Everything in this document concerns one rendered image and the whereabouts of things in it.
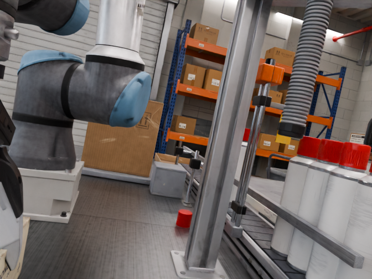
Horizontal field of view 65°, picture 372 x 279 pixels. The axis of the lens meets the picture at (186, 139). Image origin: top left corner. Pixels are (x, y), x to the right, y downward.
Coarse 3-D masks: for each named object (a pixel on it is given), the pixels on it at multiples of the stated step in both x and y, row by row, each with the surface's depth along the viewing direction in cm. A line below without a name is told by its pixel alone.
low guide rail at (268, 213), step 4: (248, 196) 77; (248, 200) 76; (252, 200) 74; (256, 200) 72; (252, 204) 74; (256, 204) 72; (260, 204) 70; (256, 208) 71; (260, 208) 69; (264, 208) 68; (260, 212) 69; (264, 212) 67; (268, 212) 65; (272, 212) 64; (268, 216) 65; (272, 216) 63; (276, 216) 62; (272, 220) 63
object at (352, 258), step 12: (252, 192) 58; (264, 204) 53; (276, 204) 50; (288, 216) 45; (300, 228) 42; (312, 228) 39; (324, 240) 37; (336, 240) 36; (336, 252) 34; (348, 252) 33; (348, 264) 32; (360, 264) 32
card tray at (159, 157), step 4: (156, 156) 159; (160, 156) 167; (164, 156) 168; (168, 156) 168; (172, 156) 169; (156, 160) 155; (160, 160) 140; (164, 160) 168; (168, 160) 168; (172, 160) 169; (180, 160) 170; (184, 160) 170; (188, 160) 171
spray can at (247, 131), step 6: (246, 132) 78; (246, 138) 78; (246, 144) 77; (240, 150) 77; (240, 156) 77; (240, 162) 77; (240, 168) 77; (240, 174) 78; (234, 186) 78; (234, 192) 78; (234, 198) 78
